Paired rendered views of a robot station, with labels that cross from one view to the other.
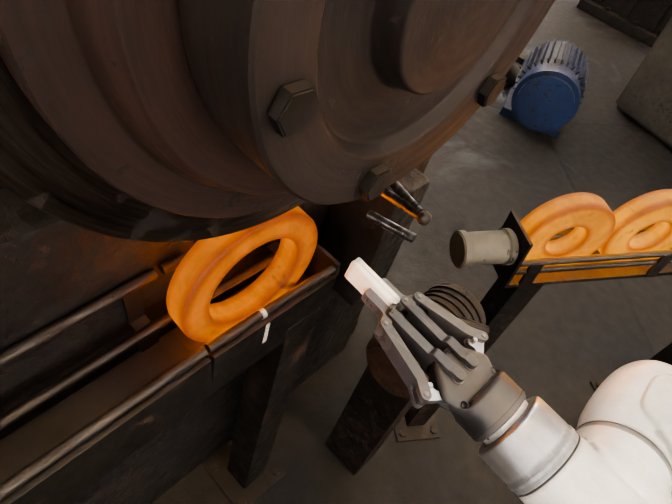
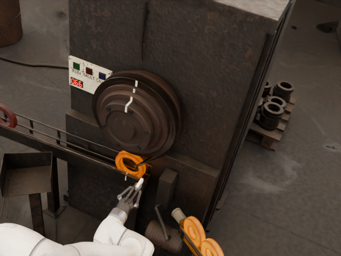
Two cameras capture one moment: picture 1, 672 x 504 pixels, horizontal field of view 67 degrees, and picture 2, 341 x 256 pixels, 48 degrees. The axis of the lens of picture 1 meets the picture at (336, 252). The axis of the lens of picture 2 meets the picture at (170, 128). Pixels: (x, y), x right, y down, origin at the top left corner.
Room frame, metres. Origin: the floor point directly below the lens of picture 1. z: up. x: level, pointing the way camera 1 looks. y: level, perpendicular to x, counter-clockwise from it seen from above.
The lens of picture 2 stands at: (0.16, -1.43, 2.35)
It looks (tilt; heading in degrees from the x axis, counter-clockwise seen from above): 40 degrees down; 76
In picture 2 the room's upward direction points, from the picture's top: 11 degrees clockwise
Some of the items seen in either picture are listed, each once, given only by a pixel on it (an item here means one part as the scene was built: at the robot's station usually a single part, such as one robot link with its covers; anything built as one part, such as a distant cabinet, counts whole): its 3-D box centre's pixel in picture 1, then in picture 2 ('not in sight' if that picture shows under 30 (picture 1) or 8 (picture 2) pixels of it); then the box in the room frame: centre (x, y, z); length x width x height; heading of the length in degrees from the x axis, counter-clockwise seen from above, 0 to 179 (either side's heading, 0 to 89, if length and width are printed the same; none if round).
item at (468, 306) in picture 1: (393, 389); (161, 255); (0.56, -0.20, 0.27); 0.22 x 0.13 x 0.53; 149
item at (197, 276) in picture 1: (247, 272); (130, 164); (0.35, 0.09, 0.75); 0.18 x 0.03 x 0.18; 148
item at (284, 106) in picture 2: not in sight; (234, 90); (1.53, 1.66, 0.22); 1.20 x 0.81 x 0.44; 147
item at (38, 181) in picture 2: not in sight; (32, 205); (-0.22, 0.10, 0.36); 0.26 x 0.20 x 0.72; 4
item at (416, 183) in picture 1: (364, 228); (166, 188); (0.56, -0.03, 0.68); 0.11 x 0.08 x 0.24; 59
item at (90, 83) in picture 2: not in sight; (90, 77); (0.11, 0.35, 1.15); 0.26 x 0.02 x 0.18; 149
